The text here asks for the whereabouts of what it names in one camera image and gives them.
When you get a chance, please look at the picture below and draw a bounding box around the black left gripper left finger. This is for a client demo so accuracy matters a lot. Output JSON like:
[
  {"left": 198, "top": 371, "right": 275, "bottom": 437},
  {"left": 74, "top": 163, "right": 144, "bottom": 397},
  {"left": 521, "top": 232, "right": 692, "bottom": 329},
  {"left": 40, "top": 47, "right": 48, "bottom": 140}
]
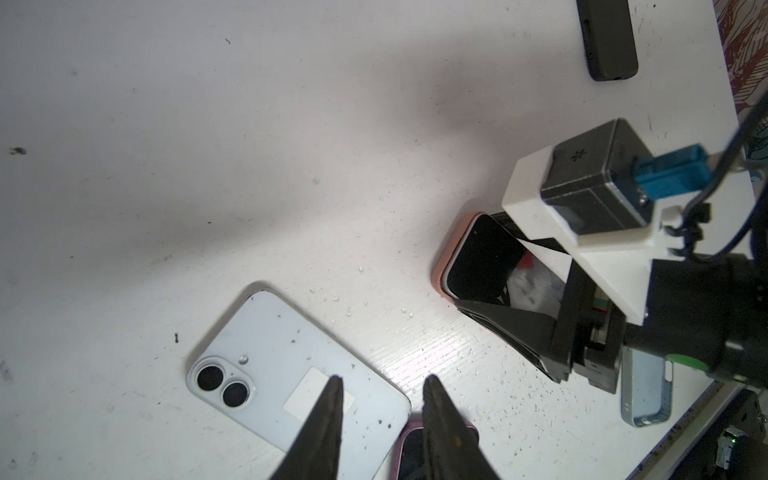
[{"left": 270, "top": 375, "right": 344, "bottom": 480}]

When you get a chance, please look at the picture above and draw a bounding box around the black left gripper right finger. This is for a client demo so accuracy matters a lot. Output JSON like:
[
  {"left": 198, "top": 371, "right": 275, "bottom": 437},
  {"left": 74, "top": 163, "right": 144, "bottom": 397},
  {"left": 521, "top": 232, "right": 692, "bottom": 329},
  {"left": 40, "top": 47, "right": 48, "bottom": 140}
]
[{"left": 422, "top": 375, "right": 499, "bottom": 479}]

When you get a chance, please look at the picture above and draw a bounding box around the black screen phone purple case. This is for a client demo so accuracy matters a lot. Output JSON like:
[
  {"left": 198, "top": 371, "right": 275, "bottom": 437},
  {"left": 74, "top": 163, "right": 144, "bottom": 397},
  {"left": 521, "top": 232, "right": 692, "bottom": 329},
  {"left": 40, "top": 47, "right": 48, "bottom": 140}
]
[{"left": 391, "top": 417, "right": 484, "bottom": 480}]

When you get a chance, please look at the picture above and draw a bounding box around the white phone camera up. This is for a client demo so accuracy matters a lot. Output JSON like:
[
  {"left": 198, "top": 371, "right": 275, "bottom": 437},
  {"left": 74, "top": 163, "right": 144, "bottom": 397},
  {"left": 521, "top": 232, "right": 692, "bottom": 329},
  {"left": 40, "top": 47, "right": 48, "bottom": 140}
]
[{"left": 186, "top": 288, "right": 411, "bottom": 479}]

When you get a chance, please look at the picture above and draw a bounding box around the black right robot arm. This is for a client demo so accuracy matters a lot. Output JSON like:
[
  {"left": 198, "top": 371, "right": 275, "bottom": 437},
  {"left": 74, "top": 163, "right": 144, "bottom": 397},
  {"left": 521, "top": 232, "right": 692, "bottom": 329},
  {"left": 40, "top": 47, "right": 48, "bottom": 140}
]
[{"left": 439, "top": 101, "right": 767, "bottom": 392}]

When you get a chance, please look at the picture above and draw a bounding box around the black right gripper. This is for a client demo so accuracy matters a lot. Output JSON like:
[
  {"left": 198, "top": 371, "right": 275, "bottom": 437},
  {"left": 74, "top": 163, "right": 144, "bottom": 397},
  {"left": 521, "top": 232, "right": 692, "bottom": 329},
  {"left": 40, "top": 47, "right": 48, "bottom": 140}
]
[{"left": 455, "top": 211, "right": 626, "bottom": 394}]

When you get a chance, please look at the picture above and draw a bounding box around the pink phone case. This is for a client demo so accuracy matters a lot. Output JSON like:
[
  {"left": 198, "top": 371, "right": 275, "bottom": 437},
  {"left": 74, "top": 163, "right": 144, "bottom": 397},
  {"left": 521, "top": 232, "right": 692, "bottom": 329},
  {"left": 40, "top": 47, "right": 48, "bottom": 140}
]
[{"left": 430, "top": 212, "right": 484, "bottom": 304}]

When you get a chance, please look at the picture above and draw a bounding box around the light blue phone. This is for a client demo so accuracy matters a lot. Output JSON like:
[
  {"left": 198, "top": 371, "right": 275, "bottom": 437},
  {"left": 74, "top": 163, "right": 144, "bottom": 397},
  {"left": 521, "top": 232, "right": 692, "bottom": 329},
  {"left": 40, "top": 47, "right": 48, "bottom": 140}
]
[{"left": 444, "top": 213, "right": 565, "bottom": 316}]

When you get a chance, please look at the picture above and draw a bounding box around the light blue phone case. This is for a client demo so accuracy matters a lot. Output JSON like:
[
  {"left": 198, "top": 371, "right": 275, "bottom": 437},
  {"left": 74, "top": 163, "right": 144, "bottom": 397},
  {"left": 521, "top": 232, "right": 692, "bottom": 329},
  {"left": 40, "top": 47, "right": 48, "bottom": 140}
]
[{"left": 621, "top": 347, "right": 674, "bottom": 428}]

